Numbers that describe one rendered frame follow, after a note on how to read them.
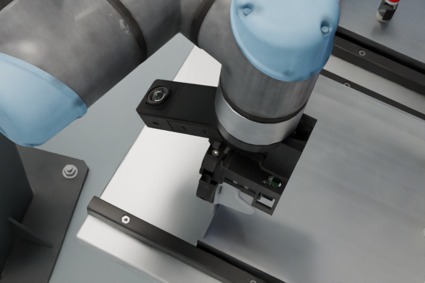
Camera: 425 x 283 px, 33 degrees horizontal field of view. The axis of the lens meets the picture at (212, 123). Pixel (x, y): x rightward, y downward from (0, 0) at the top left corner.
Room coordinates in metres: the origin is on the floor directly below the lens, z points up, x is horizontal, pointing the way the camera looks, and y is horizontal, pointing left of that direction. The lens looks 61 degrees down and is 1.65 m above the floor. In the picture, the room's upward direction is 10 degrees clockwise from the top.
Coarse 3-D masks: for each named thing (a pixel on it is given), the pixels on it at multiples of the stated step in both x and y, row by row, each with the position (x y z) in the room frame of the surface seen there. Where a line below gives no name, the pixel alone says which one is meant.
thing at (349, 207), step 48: (336, 96) 0.49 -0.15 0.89; (336, 144) 0.42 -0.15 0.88; (384, 144) 0.44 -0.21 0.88; (240, 192) 0.34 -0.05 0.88; (288, 192) 0.35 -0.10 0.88; (336, 192) 0.36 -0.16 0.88; (384, 192) 0.37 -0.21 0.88; (240, 240) 0.28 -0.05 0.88; (288, 240) 0.29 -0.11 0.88; (336, 240) 0.30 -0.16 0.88; (384, 240) 0.31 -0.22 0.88
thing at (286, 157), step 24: (216, 120) 0.30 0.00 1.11; (312, 120) 0.32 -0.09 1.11; (216, 144) 0.31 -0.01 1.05; (240, 144) 0.28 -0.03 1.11; (288, 144) 0.29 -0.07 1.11; (216, 168) 0.29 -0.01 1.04; (240, 168) 0.29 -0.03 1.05; (264, 168) 0.29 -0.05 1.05; (288, 168) 0.29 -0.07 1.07; (264, 192) 0.27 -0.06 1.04
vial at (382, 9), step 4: (384, 0) 0.63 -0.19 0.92; (380, 4) 0.63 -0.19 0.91; (384, 4) 0.63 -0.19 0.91; (388, 4) 0.63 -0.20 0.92; (392, 4) 0.62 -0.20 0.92; (396, 4) 0.63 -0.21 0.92; (380, 8) 0.63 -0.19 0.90; (384, 8) 0.63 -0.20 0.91; (388, 8) 0.62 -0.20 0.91; (392, 8) 0.62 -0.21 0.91; (376, 12) 0.63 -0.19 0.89; (380, 12) 0.63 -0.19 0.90; (384, 12) 0.62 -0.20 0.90; (376, 16) 0.63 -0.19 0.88; (380, 16) 0.63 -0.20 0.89; (380, 20) 0.62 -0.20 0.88; (384, 20) 0.62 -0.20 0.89; (388, 20) 0.63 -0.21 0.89
